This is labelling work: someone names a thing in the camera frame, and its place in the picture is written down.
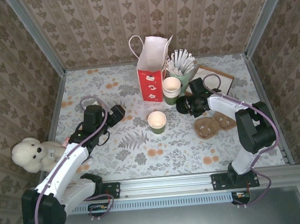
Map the brown pulp cup carrier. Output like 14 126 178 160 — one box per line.
193 110 238 140

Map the green paper coffee cup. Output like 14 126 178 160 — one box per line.
146 110 168 136

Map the red white paper gift bag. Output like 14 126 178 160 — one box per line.
128 32 180 104

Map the green paper cup stack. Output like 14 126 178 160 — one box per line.
161 76 183 106

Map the mint green holder cup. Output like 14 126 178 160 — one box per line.
169 69 192 90

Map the white paper napkin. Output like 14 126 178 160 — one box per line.
188 64 233 96

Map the white wrapped stirrer bundle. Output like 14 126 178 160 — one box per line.
164 47 197 78

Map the floral table cover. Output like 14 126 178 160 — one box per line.
38 51 287 187

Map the white teddy bear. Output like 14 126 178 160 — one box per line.
10 134 67 176

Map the grey metal panel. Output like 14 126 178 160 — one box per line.
31 196 300 224

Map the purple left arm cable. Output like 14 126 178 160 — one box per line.
25 94 115 224

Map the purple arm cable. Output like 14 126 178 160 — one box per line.
203 69 285 210
25 94 115 224

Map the aluminium frame side rail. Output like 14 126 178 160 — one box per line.
243 52 294 169
30 70 76 188

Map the aluminium frame back rail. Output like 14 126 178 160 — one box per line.
63 53 247 72

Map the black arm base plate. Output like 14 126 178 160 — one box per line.
99 181 121 200
210 170 260 192

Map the aluminium front rail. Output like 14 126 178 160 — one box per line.
28 165 300 207

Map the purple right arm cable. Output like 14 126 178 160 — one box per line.
203 69 285 210

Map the black connector box with wires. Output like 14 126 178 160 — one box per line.
87 202 109 217
230 190 252 206

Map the grey slotted cable duct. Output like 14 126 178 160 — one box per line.
39 191 235 218

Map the aluminium frame post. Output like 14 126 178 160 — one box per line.
239 0 296 58
5 0 67 80

